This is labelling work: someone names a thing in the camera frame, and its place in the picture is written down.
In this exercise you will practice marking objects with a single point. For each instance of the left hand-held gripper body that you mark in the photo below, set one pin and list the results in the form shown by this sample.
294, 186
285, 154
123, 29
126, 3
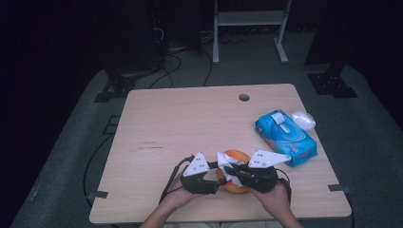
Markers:
199, 185

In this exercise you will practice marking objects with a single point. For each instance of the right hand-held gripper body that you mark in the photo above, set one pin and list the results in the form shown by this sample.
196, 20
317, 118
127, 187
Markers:
261, 179

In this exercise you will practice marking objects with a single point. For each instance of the white wet wipe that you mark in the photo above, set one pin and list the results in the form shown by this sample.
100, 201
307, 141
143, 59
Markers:
223, 160

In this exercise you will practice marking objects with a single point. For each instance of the blue wet wipes pack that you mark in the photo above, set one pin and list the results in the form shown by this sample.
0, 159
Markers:
285, 136

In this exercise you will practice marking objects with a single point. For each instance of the person's left hand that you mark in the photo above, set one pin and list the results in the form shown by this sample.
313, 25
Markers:
179, 196

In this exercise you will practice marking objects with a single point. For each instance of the person's right hand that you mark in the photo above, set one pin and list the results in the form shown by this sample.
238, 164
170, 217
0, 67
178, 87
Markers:
275, 199

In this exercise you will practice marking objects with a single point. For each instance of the translucent white plastic piece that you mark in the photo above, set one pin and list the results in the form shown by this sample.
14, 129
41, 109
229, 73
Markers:
303, 120

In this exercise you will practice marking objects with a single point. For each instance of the black stand base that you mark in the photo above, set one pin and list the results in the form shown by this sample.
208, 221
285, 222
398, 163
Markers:
118, 85
331, 84

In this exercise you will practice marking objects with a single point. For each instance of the white metal stand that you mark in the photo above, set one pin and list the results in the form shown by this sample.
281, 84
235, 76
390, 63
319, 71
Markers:
247, 18

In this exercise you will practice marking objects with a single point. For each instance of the black rectangular floor frame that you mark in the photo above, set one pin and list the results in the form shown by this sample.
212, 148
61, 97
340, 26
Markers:
111, 129

